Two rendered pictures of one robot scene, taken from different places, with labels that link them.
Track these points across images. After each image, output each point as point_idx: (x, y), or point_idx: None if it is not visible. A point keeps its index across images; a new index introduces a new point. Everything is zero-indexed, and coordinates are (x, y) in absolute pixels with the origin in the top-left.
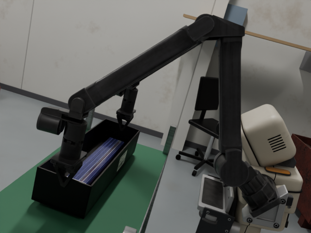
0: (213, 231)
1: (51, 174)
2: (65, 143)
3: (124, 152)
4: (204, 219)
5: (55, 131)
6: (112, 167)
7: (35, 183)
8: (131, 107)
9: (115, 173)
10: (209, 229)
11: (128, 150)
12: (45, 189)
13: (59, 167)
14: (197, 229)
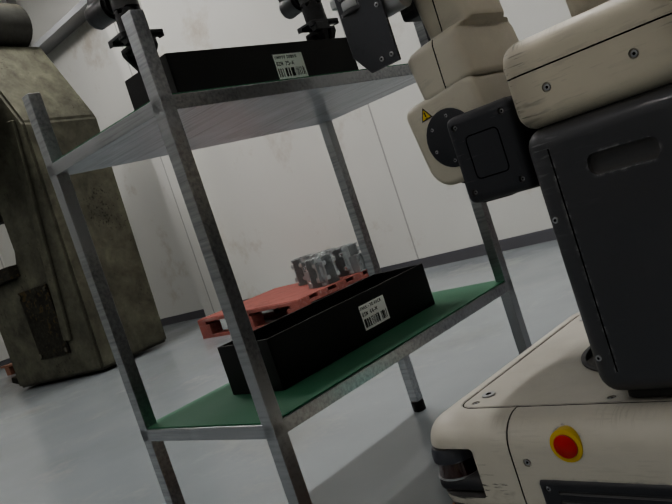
0: (364, 23)
1: (135, 76)
2: (115, 17)
3: (288, 52)
4: (342, 13)
5: (102, 12)
6: (241, 56)
7: (133, 105)
8: (314, 10)
9: (275, 79)
10: (359, 25)
11: (315, 59)
12: (142, 103)
13: (127, 53)
14: (348, 40)
